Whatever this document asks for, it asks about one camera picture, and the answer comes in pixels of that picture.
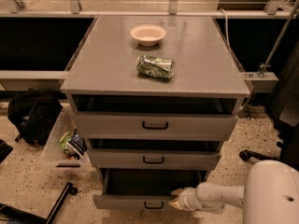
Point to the black office chair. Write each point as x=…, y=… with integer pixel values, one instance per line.
x=284, y=106

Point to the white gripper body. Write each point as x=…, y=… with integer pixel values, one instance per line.
x=186, y=198

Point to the clear plastic bin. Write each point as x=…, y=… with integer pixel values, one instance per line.
x=53, y=155

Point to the black stand base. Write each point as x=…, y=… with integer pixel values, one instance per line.
x=21, y=216

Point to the grey top drawer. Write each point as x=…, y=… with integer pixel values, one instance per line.
x=143, y=126

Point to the white bowl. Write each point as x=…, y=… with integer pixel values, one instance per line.
x=148, y=34

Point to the metal diagonal rod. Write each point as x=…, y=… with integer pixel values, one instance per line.
x=283, y=31

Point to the green chip bag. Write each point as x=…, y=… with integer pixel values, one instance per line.
x=155, y=67

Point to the grey bottom drawer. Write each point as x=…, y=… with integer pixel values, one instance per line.
x=129, y=189

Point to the green snack bag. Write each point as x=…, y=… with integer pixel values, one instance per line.
x=63, y=143

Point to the black object at left edge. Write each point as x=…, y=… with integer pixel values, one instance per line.
x=5, y=150

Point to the black backpack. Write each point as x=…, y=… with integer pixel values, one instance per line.
x=34, y=113

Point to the grey middle drawer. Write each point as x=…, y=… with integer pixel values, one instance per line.
x=153, y=159

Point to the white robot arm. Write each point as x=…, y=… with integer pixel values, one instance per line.
x=270, y=195

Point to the dark blue snack bag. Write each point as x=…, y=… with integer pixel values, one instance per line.
x=77, y=144

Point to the grey drawer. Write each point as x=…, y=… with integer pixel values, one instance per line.
x=129, y=189
x=143, y=126
x=153, y=159

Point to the grey drawer cabinet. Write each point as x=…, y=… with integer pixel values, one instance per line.
x=206, y=79

